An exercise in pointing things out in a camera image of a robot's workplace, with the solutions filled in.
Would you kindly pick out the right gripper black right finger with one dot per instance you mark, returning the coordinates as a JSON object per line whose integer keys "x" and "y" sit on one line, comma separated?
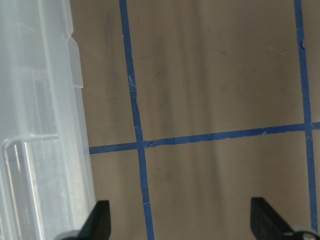
{"x": 267, "y": 224}

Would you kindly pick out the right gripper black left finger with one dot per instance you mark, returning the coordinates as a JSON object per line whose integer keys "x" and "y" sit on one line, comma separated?
{"x": 98, "y": 223}

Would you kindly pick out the clear plastic box lid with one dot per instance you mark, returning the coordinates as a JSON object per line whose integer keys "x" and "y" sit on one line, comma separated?
{"x": 46, "y": 184}

